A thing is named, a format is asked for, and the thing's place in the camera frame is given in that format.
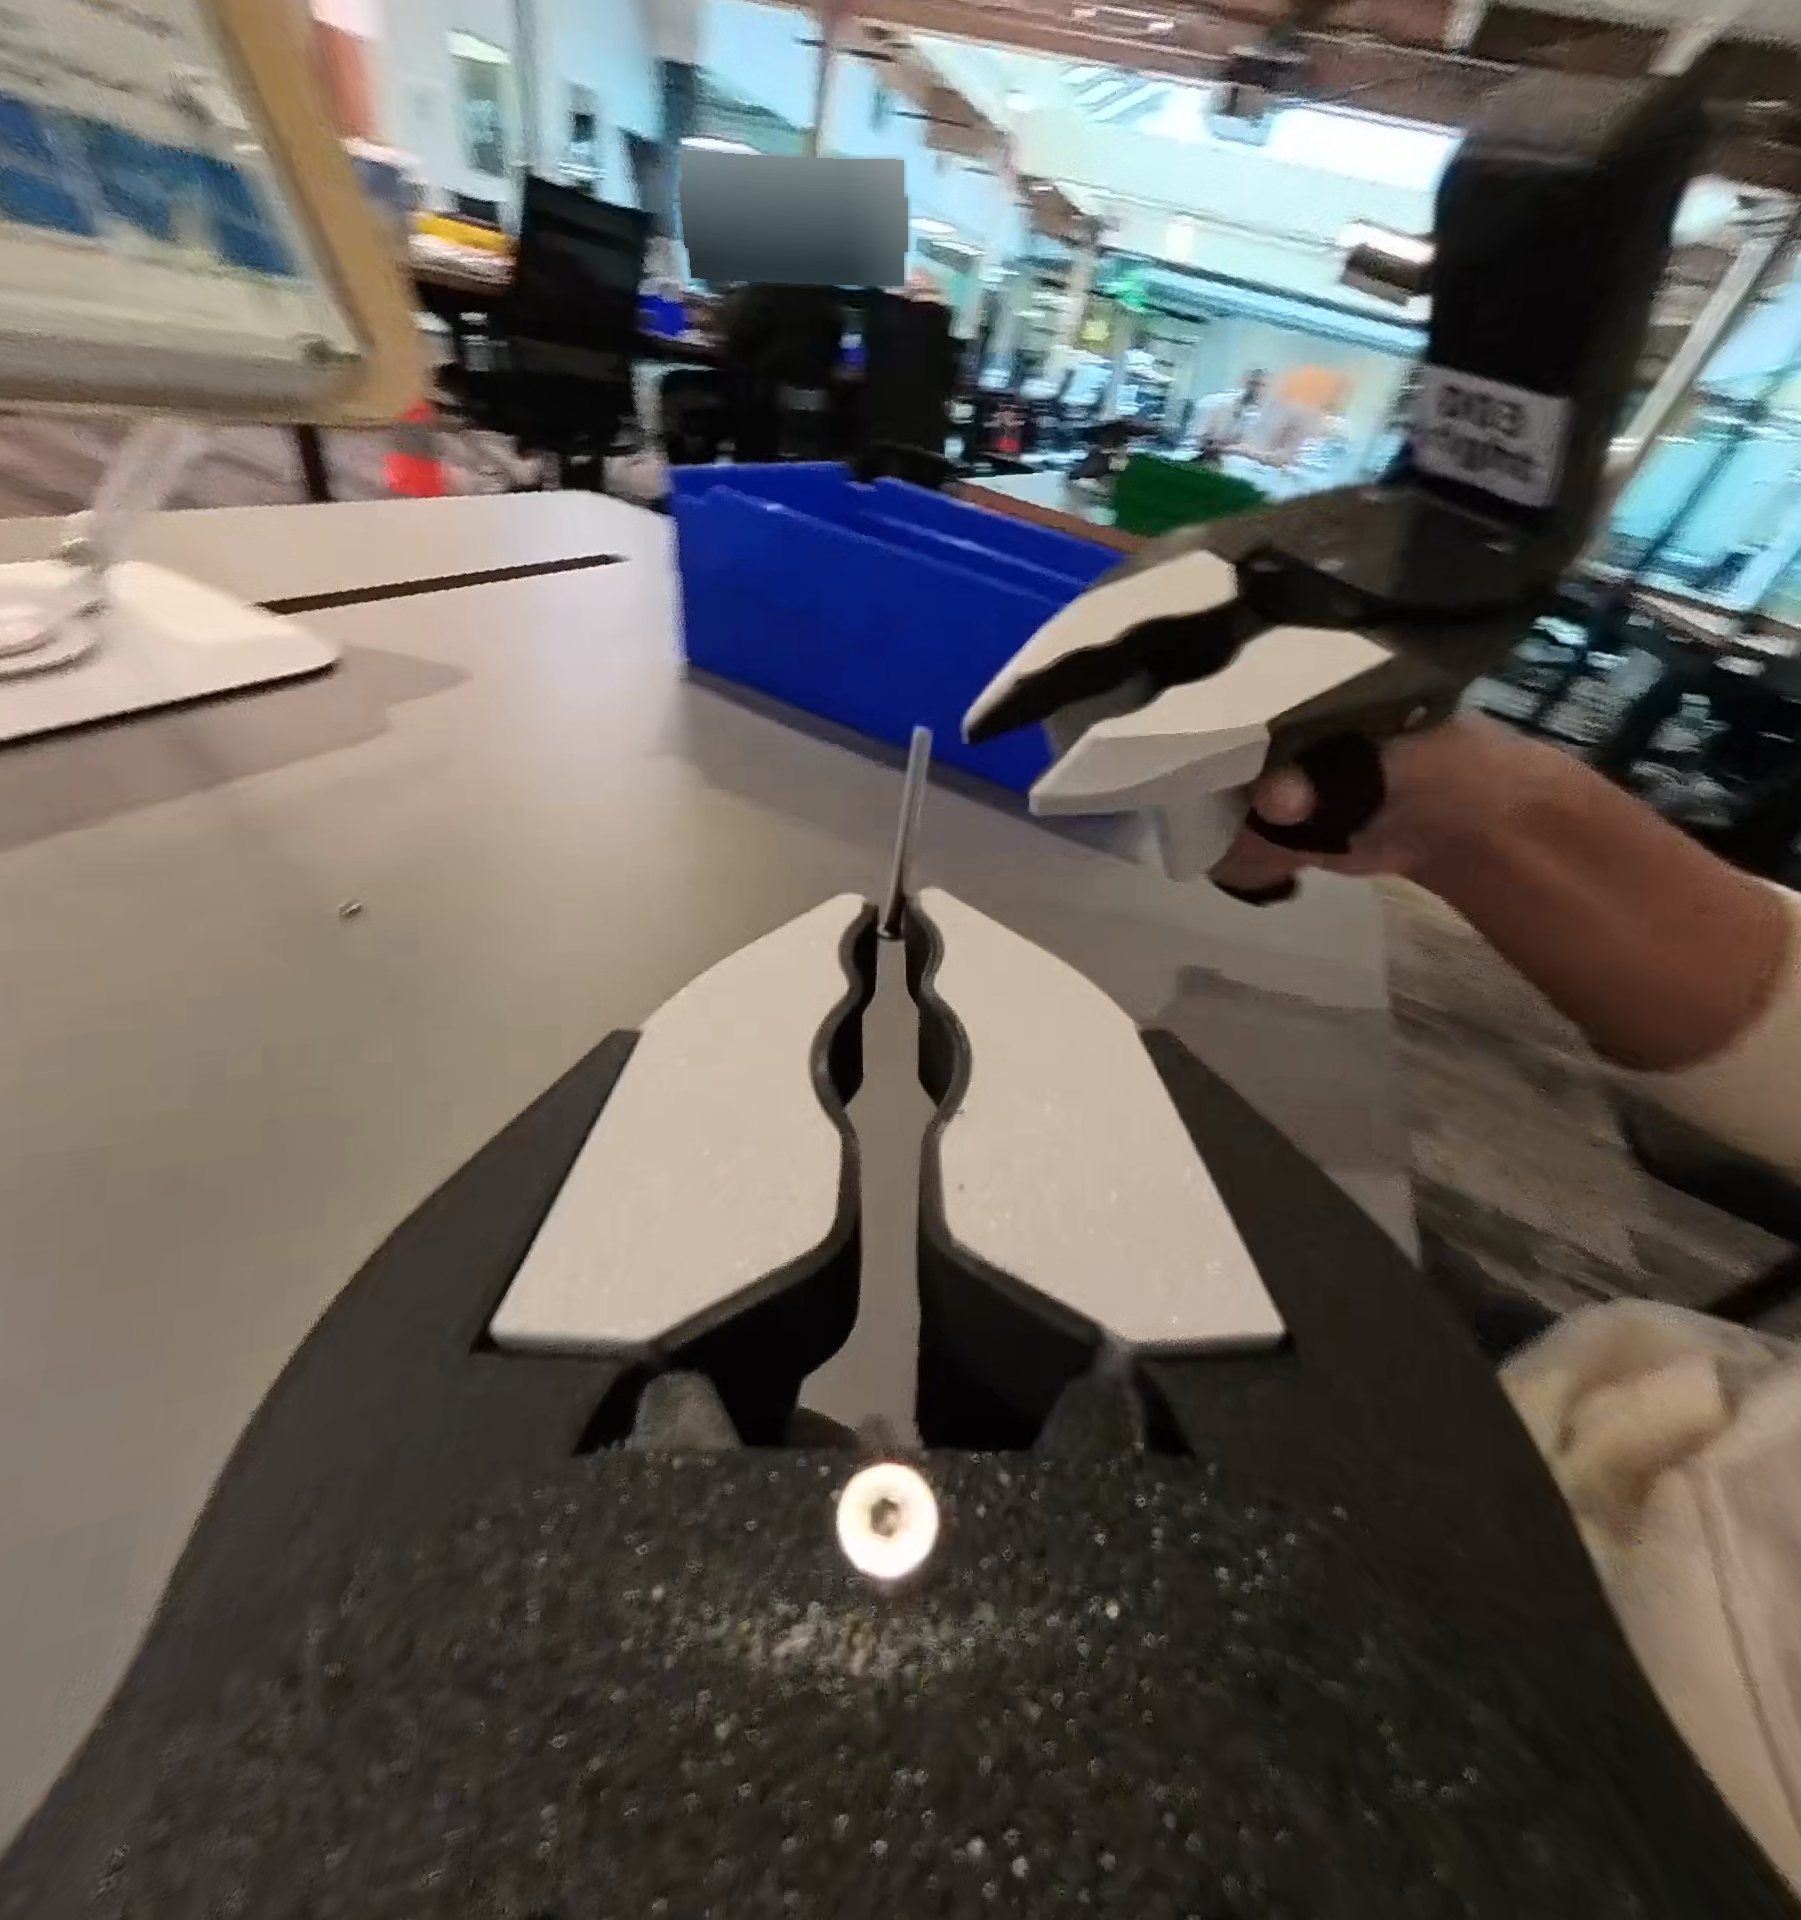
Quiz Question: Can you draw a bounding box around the blue plastic bin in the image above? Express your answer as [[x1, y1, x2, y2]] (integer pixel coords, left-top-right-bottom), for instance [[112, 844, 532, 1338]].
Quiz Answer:
[[668, 460, 1143, 794]]

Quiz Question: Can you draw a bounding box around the person's cream sweater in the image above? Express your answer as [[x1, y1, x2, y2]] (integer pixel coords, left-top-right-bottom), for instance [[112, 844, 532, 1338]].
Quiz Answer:
[[1501, 1296, 1801, 1920]]

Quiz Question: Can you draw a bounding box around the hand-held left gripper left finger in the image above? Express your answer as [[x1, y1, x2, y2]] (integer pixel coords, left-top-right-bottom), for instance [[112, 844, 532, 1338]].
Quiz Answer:
[[489, 892, 872, 1442]]

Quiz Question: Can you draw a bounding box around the printed instruction sheet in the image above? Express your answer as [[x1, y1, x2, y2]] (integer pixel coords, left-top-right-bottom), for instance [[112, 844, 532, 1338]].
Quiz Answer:
[[0, 0, 367, 385]]

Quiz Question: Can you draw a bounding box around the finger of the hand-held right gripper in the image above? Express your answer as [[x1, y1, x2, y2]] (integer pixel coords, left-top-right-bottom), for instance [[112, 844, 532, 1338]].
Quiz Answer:
[[961, 547, 1247, 747], [1027, 622, 1401, 887]]

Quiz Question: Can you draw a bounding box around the person's right forearm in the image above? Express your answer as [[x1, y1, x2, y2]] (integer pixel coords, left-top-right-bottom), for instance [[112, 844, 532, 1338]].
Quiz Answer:
[[1417, 727, 1801, 1201]]

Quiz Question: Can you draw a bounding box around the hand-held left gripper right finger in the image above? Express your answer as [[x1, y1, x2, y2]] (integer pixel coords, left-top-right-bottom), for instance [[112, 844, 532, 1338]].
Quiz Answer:
[[912, 887, 1288, 1445]]

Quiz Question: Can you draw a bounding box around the silver bolt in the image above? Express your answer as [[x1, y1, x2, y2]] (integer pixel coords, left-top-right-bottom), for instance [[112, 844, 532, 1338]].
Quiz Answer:
[[879, 725, 936, 942]]

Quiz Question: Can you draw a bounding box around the orange traffic cone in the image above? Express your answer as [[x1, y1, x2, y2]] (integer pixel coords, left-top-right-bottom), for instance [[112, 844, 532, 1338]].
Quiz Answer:
[[382, 397, 453, 506]]

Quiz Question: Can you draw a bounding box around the person's right hand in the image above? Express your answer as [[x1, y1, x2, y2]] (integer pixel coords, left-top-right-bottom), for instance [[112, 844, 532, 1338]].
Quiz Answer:
[[1207, 717, 1464, 908]]

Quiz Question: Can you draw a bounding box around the instruction sheet on stand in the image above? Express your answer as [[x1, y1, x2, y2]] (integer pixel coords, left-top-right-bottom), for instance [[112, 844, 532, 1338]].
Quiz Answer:
[[0, 0, 431, 429]]

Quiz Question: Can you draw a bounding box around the green plastic bin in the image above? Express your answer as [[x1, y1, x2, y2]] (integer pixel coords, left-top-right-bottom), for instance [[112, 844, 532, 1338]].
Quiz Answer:
[[1119, 454, 1269, 543]]

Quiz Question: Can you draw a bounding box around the black office chair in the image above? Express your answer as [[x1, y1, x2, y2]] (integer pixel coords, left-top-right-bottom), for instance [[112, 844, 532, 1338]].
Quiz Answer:
[[507, 173, 658, 494]]

